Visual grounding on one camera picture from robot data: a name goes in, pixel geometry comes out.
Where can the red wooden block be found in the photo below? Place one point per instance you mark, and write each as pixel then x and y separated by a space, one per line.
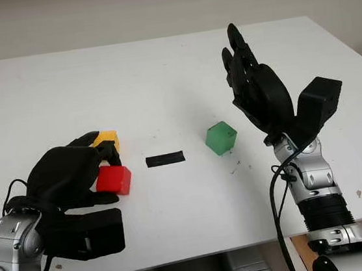
pixel 112 179

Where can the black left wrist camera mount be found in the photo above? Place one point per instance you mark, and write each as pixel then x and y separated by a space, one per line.
pixel 91 234

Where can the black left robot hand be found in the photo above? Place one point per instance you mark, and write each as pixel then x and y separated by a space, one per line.
pixel 61 175

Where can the white table leg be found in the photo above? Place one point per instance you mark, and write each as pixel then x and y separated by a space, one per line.
pixel 297 256

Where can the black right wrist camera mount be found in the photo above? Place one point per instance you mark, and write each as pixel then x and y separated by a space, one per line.
pixel 321 103

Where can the green wooden block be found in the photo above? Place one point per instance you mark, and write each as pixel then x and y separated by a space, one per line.
pixel 220 139

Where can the yellow wooden block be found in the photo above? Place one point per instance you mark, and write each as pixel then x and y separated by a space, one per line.
pixel 110 136

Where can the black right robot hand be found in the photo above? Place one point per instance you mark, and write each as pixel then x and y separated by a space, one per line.
pixel 268 99

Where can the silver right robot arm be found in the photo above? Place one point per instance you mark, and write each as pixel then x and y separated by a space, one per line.
pixel 316 179

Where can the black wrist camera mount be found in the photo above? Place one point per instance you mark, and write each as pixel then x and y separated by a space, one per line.
pixel 91 234
pixel 321 103

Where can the black tape strip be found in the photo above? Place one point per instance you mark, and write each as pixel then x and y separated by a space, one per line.
pixel 165 159

